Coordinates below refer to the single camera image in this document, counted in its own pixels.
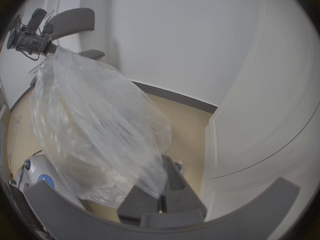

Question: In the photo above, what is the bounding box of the white wardrobe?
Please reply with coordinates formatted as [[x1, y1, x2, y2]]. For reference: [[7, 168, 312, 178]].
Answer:
[[204, 0, 318, 209]]

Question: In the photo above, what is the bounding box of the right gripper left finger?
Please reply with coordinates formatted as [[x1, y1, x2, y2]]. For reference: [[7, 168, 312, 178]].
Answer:
[[117, 185, 161, 226]]

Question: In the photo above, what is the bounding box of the grey chair with white legs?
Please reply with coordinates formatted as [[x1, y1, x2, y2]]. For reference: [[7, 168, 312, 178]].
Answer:
[[30, 8, 105, 87]]

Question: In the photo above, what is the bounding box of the clear plastic bag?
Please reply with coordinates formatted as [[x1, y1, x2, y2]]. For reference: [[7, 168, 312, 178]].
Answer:
[[29, 45, 173, 209]]

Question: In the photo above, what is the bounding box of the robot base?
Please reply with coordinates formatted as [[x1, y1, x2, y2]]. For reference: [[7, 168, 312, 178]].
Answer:
[[15, 154, 93, 213]]

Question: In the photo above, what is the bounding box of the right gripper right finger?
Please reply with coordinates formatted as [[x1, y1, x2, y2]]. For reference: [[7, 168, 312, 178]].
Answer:
[[161, 155, 207, 220]]

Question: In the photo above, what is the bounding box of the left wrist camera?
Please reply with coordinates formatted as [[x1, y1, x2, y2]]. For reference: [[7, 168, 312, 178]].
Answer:
[[41, 23, 55, 36]]

